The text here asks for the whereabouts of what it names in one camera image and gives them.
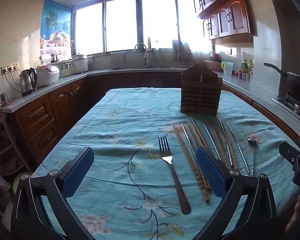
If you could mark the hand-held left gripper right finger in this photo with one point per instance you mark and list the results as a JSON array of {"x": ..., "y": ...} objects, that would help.
[{"x": 210, "y": 172}]

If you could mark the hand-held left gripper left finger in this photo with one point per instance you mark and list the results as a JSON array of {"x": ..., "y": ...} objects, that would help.
[{"x": 77, "y": 172}]

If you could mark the wooden chopstick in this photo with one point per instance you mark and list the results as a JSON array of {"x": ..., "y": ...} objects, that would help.
[
  {"x": 187, "y": 155},
  {"x": 193, "y": 132},
  {"x": 183, "y": 136},
  {"x": 198, "y": 132},
  {"x": 225, "y": 150},
  {"x": 218, "y": 145}
]

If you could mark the metal chopstick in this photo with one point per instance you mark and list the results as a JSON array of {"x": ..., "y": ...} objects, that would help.
[
  {"x": 211, "y": 140},
  {"x": 187, "y": 136},
  {"x": 237, "y": 147},
  {"x": 225, "y": 140}
]

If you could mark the steel spoon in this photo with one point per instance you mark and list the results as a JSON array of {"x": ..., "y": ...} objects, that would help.
[{"x": 252, "y": 141}]

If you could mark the steel fork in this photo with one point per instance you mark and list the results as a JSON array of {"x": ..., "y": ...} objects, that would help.
[{"x": 167, "y": 160}]

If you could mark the brown wooden utensil holder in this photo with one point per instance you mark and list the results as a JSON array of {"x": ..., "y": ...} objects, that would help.
[{"x": 201, "y": 97}]

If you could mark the person's right hand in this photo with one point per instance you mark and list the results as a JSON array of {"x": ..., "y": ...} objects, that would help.
[{"x": 298, "y": 205}]

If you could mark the steel gas stove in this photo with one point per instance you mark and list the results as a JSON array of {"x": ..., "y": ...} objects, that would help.
[{"x": 298, "y": 105}]

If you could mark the black wok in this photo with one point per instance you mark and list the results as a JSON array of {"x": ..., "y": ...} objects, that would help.
[{"x": 297, "y": 81}]

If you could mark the blue floral tablecloth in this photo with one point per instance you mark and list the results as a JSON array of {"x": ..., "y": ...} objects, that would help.
[{"x": 130, "y": 120}]

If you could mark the white shelf rack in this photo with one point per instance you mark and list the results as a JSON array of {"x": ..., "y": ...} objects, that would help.
[{"x": 5, "y": 150}]

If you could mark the grey kitchen countertop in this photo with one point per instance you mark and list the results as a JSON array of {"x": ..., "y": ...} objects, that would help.
[{"x": 245, "y": 90}]

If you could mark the yellow-capped oil bottle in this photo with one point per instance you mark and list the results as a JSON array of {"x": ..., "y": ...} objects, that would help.
[{"x": 244, "y": 65}]

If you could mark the white and pink rice cooker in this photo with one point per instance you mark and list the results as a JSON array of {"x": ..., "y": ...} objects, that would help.
[{"x": 48, "y": 76}]

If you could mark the small glass jar appliance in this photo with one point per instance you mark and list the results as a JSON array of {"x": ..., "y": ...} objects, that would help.
[{"x": 66, "y": 70}]

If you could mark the steel electric kettle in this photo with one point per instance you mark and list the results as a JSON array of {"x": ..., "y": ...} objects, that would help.
[{"x": 28, "y": 82}]

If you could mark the pink basin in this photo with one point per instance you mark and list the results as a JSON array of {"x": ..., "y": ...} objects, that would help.
[{"x": 213, "y": 66}]

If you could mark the white round cooker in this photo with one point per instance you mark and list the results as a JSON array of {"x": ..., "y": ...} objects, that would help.
[{"x": 79, "y": 63}]

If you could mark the pink bowl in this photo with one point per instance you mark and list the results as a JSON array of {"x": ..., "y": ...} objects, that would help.
[{"x": 216, "y": 57}]

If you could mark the white hanging towel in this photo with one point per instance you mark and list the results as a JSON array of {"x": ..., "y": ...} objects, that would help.
[{"x": 117, "y": 58}]

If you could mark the dish drying rack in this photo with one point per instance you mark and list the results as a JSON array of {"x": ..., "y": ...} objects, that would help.
[{"x": 181, "y": 51}]

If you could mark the steel kitchen faucet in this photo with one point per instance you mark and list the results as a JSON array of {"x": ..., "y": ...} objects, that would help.
[{"x": 146, "y": 57}]

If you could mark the small dark-capped bottle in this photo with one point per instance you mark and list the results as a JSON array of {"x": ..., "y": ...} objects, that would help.
[{"x": 156, "y": 44}]

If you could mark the wooden upper cabinets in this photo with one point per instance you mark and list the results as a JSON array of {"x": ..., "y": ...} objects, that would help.
[{"x": 230, "y": 12}]

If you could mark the large kitchen window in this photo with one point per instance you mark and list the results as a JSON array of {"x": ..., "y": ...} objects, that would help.
[{"x": 152, "y": 22}]

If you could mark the wall power outlet strip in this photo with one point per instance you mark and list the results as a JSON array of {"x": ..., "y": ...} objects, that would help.
[{"x": 10, "y": 68}]

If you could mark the blue fruit wall poster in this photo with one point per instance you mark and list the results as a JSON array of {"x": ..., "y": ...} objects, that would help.
[{"x": 56, "y": 25}]

